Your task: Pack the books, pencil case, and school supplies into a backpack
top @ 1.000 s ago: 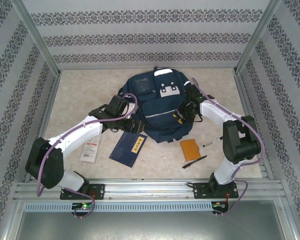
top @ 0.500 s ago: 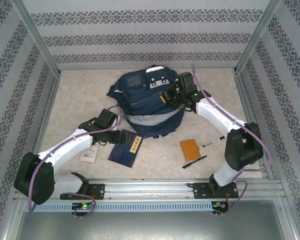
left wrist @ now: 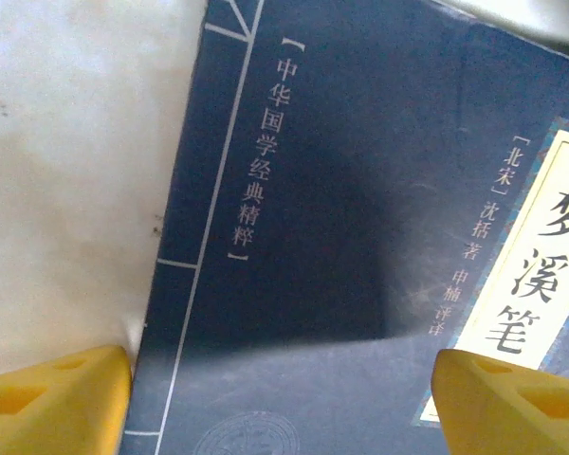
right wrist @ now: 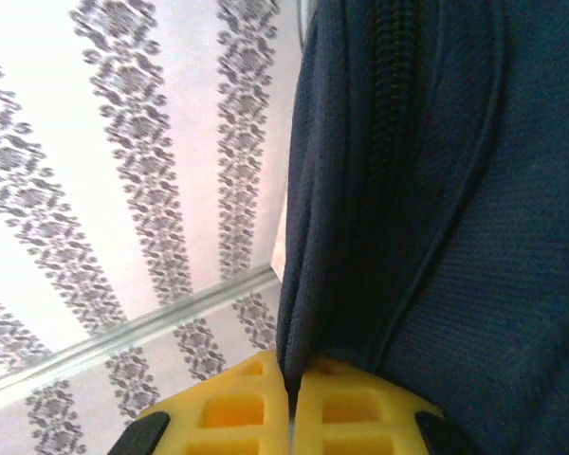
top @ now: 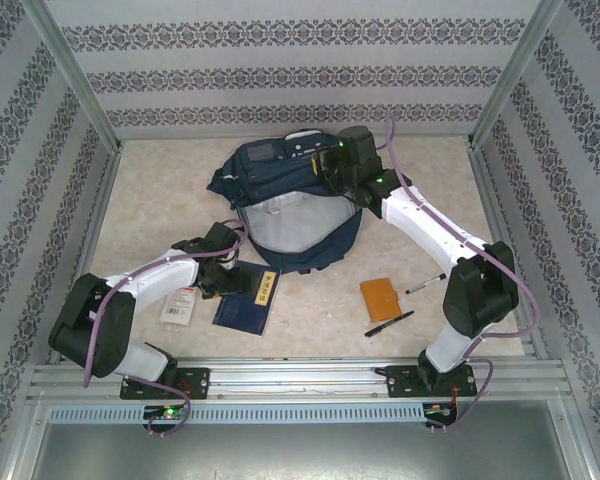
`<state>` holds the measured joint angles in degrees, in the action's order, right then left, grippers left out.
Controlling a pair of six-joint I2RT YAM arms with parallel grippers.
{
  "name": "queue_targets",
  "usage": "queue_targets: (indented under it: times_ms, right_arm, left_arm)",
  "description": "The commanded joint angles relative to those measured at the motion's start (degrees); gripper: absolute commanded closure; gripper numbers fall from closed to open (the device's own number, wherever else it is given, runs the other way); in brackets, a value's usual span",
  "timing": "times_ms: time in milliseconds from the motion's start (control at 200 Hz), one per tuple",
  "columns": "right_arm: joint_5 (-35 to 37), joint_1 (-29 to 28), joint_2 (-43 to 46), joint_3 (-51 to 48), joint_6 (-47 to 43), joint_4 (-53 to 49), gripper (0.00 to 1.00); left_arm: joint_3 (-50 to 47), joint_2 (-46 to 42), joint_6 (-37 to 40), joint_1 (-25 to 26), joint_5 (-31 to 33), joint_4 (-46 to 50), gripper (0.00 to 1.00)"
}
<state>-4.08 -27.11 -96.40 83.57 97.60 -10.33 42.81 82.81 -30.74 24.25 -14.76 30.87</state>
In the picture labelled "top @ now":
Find dark blue book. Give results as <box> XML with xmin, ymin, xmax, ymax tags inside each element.
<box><xmin>212</xmin><ymin>259</ymin><xmax>284</xmax><ymax>339</ymax></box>

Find navy blue backpack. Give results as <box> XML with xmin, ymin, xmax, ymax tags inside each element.
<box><xmin>206</xmin><ymin>128</ymin><xmax>365</xmax><ymax>275</ymax></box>

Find white packaged school supplies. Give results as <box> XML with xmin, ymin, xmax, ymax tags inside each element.
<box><xmin>159</xmin><ymin>287</ymin><xmax>199</xmax><ymax>325</ymax></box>

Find white black marker pen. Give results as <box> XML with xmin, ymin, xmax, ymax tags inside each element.
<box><xmin>405</xmin><ymin>273</ymin><xmax>449</xmax><ymax>295</ymax></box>

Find grey metal sheet panel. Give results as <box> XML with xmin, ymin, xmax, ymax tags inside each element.
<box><xmin>29</xmin><ymin>424</ymin><xmax>576</xmax><ymax>480</ymax></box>

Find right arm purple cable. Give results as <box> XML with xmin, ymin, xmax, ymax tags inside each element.
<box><xmin>382</xmin><ymin>114</ymin><xmax>544</xmax><ymax>346</ymax></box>

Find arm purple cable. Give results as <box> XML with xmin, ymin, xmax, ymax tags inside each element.
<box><xmin>82</xmin><ymin>219</ymin><xmax>251</xmax><ymax>391</ymax></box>
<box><xmin>382</xmin><ymin>114</ymin><xmax>544</xmax><ymax>346</ymax></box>

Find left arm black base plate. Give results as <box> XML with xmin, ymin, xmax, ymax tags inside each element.
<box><xmin>119</xmin><ymin>367</ymin><xmax>211</xmax><ymax>401</ymax></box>

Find aluminium mounting rail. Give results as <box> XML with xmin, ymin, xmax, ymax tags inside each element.
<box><xmin>27</xmin><ymin>355</ymin><xmax>569</xmax><ymax>404</ymax></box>

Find slotted grey cable tray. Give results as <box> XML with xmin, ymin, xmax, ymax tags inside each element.
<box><xmin>47</xmin><ymin>402</ymin><xmax>461</xmax><ymax>426</ymax></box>

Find aluminium side rail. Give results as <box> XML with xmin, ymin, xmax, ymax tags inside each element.
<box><xmin>49</xmin><ymin>149</ymin><xmax>124</xmax><ymax>364</ymax></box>
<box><xmin>467</xmin><ymin>144</ymin><xmax>549</xmax><ymax>359</ymax></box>

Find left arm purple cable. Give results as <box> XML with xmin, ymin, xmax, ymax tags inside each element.
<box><xmin>82</xmin><ymin>219</ymin><xmax>251</xmax><ymax>391</ymax></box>

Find aluminium frame post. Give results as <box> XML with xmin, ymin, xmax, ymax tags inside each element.
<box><xmin>19</xmin><ymin>0</ymin><xmax>124</xmax><ymax>154</ymax></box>
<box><xmin>467</xmin><ymin>0</ymin><xmax>566</xmax><ymax>151</ymax></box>

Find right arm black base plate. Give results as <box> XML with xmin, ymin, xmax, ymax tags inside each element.
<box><xmin>374</xmin><ymin>364</ymin><xmax>481</xmax><ymax>400</ymax></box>

